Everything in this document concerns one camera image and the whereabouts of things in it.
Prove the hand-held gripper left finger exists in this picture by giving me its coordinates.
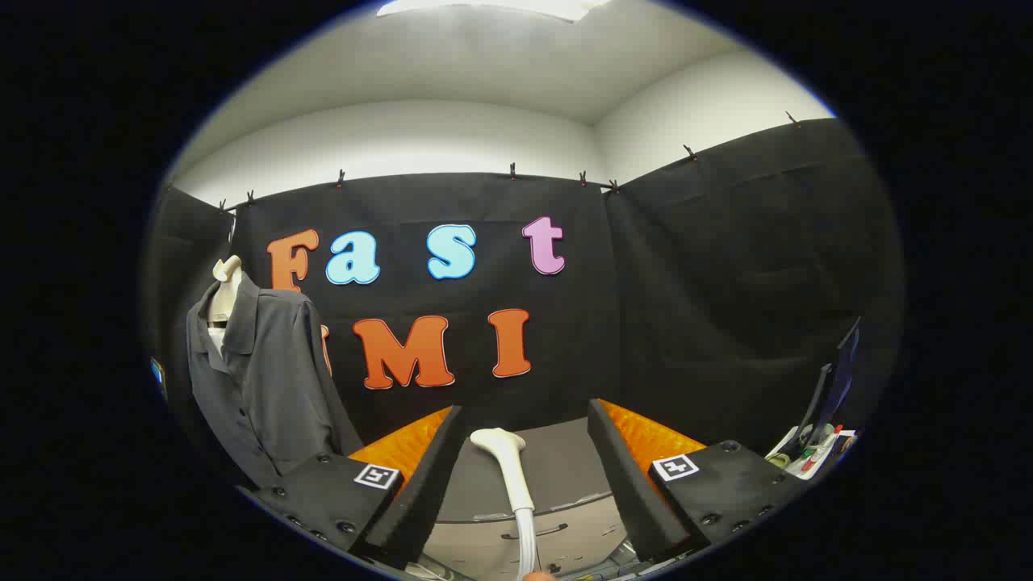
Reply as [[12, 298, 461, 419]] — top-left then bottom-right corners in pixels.
[[238, 405, 467, 571]]

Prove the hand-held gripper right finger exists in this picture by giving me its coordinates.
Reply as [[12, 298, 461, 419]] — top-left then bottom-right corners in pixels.
[[587, 398, 812, 563]]

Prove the grey button shirt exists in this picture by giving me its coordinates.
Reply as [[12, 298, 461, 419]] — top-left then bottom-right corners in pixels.
[[186, 273, 364, 489]]

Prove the cream garment hanger stand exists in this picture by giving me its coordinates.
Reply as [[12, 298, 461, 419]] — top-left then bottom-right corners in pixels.
[[208, 255, 243, 356]]

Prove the grey cabinet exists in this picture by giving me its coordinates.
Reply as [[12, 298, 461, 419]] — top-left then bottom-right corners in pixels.
[[420, 417, 646, 580]]

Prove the white side desk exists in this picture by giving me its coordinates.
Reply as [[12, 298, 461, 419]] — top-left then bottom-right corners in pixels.
[[767, 424, 860, 481]]

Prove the black monitor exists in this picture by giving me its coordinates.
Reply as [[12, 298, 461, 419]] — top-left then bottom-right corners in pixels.
[[799, 317, 863, 453]]

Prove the ceiling light panel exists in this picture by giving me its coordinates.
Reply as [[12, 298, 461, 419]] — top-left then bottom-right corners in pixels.
[[377, 0, 614, 23]]

